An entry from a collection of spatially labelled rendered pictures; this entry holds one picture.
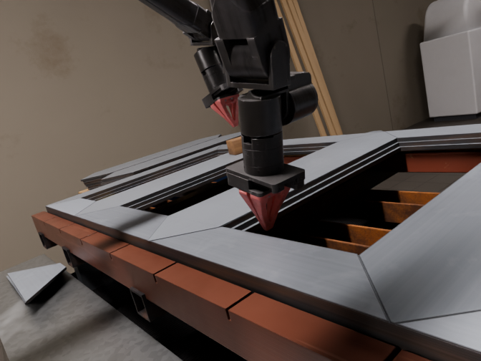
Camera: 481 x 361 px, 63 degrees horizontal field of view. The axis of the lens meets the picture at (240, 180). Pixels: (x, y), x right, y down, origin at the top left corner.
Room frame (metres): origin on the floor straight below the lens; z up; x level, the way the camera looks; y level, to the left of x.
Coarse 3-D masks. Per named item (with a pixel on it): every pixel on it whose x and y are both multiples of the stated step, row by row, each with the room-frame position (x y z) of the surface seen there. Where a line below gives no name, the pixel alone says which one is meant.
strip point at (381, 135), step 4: (380, 132) 1.07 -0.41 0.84; (384, 132) 1.06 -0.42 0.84; (364, 136) 1.07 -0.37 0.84; (368, 136) 1.06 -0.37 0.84; (372, 136) 1.04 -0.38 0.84; (376, 136) 1.03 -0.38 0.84; (380, 136) 1.01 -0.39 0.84; (384, 136) 1.00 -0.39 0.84; (388, 136) 0.99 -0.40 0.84; (392, 136) 0.98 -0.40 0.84; (344, 140) 1.08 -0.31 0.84; (348, 140) 1.07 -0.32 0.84; (352, 140) 1.05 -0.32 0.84
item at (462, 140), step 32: (192, 160) 1.50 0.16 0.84; (352, 160) 0.83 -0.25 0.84; (160, 192) 1.04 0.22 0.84; (320, 192) 0.74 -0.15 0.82; (96, 224) 0.86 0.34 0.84; (256, 224) 0.64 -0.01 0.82; (192, 256) 0.52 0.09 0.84; (256, 288) 0.41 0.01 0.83; (352, 320) 0.31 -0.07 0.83; (416, 352) 0.26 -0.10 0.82; (448, 352) 0.24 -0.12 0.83
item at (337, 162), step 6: (294, 162) 0.96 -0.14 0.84; (300, 162) 0.95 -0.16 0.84; (306, 162) 0.93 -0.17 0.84; (312, 162) 0.91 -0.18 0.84; (318, 162) 0.90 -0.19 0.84; (324, 162) 0.88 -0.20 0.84; (330, 162) 0.87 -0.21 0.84; (336, 162) 0.85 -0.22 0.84; (342, 162) 0.84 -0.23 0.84; (348, 162) 0.83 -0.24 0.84
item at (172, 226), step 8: (168, 216) 0.75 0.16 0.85; (160, 224) 0.71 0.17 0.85; (168, 224) 0.70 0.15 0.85; (176, 224) 0.68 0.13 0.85; (184, 224) 0.67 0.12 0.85; (192, 224) 0.66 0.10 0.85; (200, 224) 0.65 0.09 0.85; (208, 224) 0.64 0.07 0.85; (160, 232) 0.66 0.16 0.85; (168, 232) 0.65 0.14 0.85; (176, 232) 0.64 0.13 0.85; (184, 232) 0.63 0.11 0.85; (192, 232) 0.62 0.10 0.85
